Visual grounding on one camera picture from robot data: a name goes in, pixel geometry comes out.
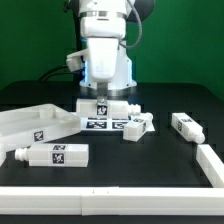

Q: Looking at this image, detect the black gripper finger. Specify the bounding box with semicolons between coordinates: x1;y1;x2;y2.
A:
97;96;107;104

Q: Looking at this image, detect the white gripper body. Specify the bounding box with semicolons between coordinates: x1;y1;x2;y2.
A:
87;38;118;82

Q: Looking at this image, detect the white desk tabletop panel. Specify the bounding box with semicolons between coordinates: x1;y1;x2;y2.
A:
0;104;81;152

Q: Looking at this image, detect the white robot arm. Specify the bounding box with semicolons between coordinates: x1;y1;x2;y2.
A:
65;0;156;105

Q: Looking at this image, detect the white marker tag sheet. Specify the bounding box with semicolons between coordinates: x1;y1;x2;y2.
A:
81;113;155;132

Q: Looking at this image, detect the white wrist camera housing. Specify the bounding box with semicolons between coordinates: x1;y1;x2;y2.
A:
66;50;87;72

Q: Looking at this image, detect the black cable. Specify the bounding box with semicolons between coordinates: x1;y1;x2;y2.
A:
39;64;83;82

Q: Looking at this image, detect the white front barrier rail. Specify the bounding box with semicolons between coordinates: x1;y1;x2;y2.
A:
0;187;224;216

